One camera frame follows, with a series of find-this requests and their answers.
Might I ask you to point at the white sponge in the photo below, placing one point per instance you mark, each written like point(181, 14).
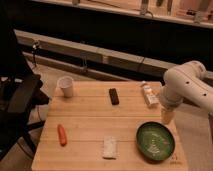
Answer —
point(109, 147)

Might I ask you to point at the black chair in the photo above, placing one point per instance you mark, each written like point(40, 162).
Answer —
point(20, 92)

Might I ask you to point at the white tube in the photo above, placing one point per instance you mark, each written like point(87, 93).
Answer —
point(149, 95)

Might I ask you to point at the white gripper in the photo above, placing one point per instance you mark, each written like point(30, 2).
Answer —
point(167, 115)

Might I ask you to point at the black eraser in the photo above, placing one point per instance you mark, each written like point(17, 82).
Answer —
point(114, 96)

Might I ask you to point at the white paper cup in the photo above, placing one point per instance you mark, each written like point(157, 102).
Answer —
point(65, 83)

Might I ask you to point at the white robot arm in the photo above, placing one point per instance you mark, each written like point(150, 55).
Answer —
point(185, 81)

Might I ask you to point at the green bowl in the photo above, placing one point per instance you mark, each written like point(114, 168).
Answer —
point(155, 141)

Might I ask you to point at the orange carrot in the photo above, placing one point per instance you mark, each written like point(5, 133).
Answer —
point(62, 135)

